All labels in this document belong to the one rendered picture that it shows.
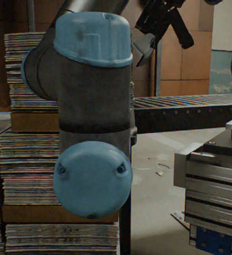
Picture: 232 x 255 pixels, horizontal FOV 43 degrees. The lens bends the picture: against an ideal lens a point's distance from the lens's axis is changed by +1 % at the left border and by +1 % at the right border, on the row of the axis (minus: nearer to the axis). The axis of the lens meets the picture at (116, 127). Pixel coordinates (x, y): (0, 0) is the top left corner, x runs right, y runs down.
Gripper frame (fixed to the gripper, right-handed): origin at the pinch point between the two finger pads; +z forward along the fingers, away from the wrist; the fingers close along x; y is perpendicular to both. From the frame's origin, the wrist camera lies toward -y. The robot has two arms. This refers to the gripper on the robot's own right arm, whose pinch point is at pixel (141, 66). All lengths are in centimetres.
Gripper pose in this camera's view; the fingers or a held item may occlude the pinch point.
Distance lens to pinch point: 86.8
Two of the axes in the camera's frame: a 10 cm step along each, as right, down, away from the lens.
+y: -8.7, -4.9, -0.9
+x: 0.0, 1.9, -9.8
